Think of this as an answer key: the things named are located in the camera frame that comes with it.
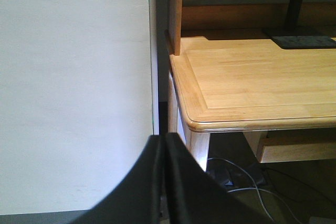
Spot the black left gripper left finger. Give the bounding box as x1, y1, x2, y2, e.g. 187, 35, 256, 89
72, 135, 165, 223

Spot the white cable under desk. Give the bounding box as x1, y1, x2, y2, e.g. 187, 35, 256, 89
207, 157, 302, 224

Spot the black cable under desk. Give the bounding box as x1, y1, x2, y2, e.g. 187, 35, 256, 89
262, 166, 336, 209

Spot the light wooden desk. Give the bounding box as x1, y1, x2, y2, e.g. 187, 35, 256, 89
165, 0, 335, 168

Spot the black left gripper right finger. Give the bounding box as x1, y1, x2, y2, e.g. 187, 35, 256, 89
165, 133, 265, 223

